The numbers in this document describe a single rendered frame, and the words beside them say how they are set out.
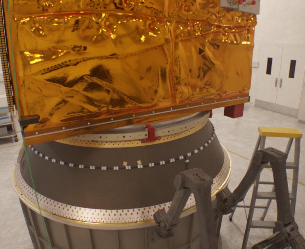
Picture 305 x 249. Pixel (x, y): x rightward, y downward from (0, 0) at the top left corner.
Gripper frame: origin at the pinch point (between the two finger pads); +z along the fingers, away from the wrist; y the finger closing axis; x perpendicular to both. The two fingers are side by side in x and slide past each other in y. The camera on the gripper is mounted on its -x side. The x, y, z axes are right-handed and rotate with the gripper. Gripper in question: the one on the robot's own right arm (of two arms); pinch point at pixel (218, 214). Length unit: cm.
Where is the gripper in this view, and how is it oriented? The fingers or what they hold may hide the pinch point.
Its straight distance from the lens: 170.4
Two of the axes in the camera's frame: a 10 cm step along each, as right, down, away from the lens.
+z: -2.1, 6.7, 7.1
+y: -9.1, 1.4, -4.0
